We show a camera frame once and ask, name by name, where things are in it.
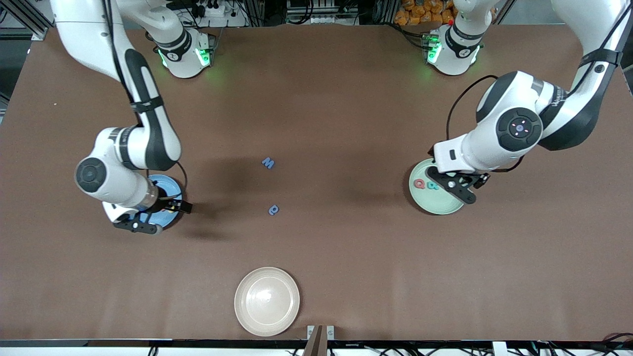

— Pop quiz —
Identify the blue plate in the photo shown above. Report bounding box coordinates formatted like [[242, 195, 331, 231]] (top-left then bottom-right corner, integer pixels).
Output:
[[140, 175, 183, 229]]

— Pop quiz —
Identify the green plate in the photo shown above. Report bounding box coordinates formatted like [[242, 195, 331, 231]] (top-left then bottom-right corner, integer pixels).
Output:
[[408, 158, 468, 216]]

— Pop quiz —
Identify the beige plate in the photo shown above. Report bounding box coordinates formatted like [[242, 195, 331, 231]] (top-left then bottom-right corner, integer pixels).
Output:
[[234, 267, 301, 338]]

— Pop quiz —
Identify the bag of orange fruit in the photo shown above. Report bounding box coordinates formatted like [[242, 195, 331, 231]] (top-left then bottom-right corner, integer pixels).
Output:
[[394, 0, 456, 26]]

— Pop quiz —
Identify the white power strip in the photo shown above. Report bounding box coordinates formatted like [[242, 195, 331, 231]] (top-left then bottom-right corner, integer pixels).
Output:
[[190, 0, 248, 28]]

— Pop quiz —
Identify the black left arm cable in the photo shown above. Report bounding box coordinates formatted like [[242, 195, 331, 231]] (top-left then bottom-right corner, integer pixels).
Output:
[[445, 0, 633, 174]]

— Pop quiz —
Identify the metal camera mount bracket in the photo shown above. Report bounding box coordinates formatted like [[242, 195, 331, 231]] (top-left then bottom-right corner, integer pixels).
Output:
[[307, 325, 335, 356]]

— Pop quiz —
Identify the aluminium frame profile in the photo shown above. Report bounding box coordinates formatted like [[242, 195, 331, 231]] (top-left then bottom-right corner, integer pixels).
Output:
[[0, 0, 57, 41]]

